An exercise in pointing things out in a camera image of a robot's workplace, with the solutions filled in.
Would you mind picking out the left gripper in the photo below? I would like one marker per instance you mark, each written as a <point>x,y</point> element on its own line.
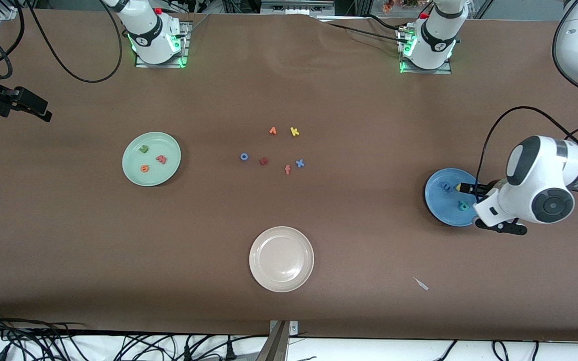
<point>493,187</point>

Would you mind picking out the teal foam letter p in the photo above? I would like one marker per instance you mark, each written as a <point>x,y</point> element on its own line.
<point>463,205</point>

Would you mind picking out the blue foam letter m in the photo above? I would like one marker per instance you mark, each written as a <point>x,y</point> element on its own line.
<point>447,187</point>

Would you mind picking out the red foam letter w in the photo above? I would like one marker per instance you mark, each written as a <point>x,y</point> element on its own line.
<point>161,159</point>

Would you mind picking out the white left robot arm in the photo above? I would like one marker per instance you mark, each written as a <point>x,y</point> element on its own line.
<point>535,170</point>

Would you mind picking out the blue plate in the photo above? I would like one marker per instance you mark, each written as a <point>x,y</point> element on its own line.
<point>444,210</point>

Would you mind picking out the white tape scrap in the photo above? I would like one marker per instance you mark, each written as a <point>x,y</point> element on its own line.
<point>421,284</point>

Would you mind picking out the brown table cover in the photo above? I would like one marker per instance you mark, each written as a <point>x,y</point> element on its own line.
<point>68,240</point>

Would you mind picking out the green plate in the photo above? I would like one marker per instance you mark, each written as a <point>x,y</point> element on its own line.
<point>168,173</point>

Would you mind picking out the orange brown background object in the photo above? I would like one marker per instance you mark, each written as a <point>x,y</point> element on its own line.
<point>388,6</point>

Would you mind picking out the beige plate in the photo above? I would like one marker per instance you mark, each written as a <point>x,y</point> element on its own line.
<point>281,259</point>

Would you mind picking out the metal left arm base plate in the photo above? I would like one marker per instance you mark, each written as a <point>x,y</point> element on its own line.
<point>427,71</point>

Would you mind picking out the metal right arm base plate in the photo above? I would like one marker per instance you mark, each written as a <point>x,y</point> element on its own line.
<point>184,45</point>

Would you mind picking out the grey metal camera post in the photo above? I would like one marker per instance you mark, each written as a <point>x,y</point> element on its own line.
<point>276,346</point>

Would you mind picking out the grey metal frame box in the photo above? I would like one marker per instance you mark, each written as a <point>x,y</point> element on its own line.
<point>296,7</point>

